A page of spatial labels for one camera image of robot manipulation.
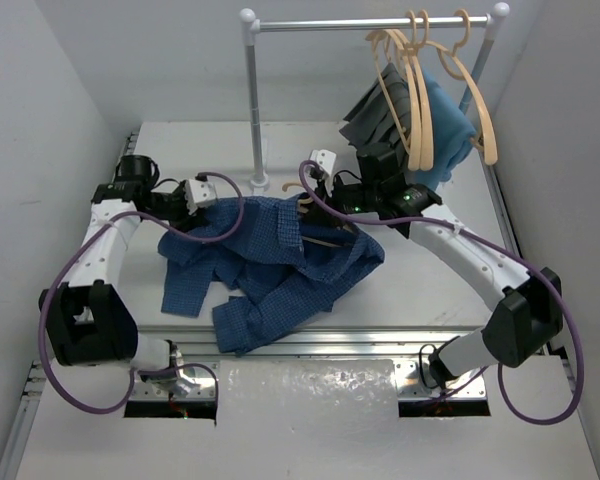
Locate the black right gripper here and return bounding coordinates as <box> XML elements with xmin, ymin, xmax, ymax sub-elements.
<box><xmin>303</xmin><ymin>169</ymin><xmax>381</xmax><ymax>228</ymax></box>

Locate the beige plastic hanger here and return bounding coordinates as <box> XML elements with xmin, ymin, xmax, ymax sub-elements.
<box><xmin>281</xmin><ymin>181</ymin><xmax>357</xmax><ymax>248</ymax></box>

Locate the blue plaid shirt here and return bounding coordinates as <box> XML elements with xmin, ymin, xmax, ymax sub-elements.
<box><xmin>157</xmin><ymin>196</ymin><xmax>385</xmax><ymax>354</ymax></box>

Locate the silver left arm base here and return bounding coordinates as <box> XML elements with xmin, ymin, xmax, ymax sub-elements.
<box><xmin>138</xmin><ymin>342</ymin><xmax>219</xmax><ymax>401</ymax></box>

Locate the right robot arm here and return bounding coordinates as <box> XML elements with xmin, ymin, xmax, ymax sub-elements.
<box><xmin>300</xmin><ymin>143</ymin><xmax>563</xmax><ymax>388</ymax></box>

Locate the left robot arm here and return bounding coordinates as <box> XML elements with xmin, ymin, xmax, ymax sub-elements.
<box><xmin>46</xmin><ymin>155</ymin><xmax>215</xmax><ymax>371</ymax></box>

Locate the empty beige hanger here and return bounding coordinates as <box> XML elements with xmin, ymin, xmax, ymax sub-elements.
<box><xmin>424</xmin><ymin>9</ymin><xmax>499</xmax><ymax>166</ymax></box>

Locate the beige hanger with grey cloth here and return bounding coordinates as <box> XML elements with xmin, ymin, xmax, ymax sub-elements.
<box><xmin>366</xmin><ymin>29</ymin><xmax>420</xmax><ymax>155</ymax></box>

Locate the grey cloth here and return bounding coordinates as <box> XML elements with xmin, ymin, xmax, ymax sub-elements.
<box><xmin>339</xmin><ymin>63</ymin><xmax>411</xmax><ymax>149</ymax></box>

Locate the light blue cloth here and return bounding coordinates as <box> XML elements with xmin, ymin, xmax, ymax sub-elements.
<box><xmin>415</xmin><ymin>71</ymin><xmax>476</xmax><ymax>190</ymax></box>

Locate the white clothes rack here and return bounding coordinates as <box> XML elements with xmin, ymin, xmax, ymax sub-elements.
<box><xmin>239</xmin><ymin>2</ymin><xmax>510</xmax><ymax>193</ymax></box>

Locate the white foam cover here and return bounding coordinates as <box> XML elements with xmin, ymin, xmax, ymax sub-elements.
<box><xmin>217</xmin><ymin>360</ymin><xmax>398</xmax><ymax>428</ymax></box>

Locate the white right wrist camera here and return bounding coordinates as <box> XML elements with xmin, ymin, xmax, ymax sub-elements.
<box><xmin>309</xmin><ymin>149</ymin><xmax>337</xmax><ymax>181</ymax></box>

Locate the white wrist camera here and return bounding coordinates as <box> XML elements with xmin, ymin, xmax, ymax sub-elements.
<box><xmin>309</xmin><ymin>149</ymin><xmax>337</xmax><ymax>181</ymax></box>
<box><xmin>184</xmin><ymin>179</ymin><xmax>217</xmax><ymax>215</ymax></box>

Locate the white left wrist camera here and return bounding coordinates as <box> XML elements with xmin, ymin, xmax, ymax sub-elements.
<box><xmin>184</xmin><ymin>179</ymin><xmax>217</xmax><ymax>215</ymax></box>

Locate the black right base cable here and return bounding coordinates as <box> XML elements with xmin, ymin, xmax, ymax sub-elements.
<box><xmin>415</xmin><ymin>342</ymin><xmax>444</xmax><ymax>389</ymax></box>

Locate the aluminium rail frame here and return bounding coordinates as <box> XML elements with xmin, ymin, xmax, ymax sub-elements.
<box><xmin>0</xmin><ymin>127</ymin><xmax>551</xmax><ymax>480</ymax></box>

